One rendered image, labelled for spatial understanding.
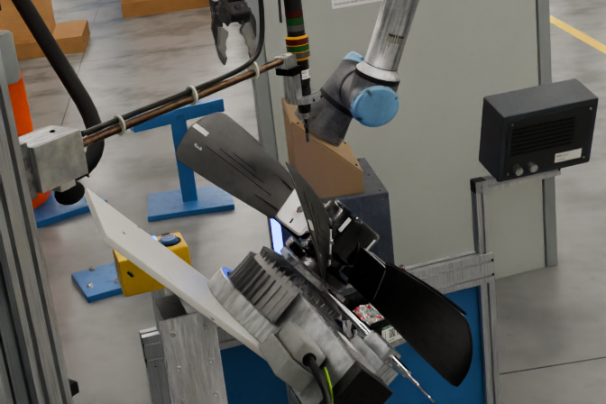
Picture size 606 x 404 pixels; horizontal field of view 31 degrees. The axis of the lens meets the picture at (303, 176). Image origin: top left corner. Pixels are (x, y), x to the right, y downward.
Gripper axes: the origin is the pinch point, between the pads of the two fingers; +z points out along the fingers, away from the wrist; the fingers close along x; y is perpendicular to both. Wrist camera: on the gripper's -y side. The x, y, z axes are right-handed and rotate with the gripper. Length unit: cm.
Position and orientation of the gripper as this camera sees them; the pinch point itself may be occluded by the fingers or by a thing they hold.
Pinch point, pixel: (237, 58)
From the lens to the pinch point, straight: 257.0
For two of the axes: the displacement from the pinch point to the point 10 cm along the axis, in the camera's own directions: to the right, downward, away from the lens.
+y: -3.1, -2.9, 9.0
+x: -9.4, 2.0, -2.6
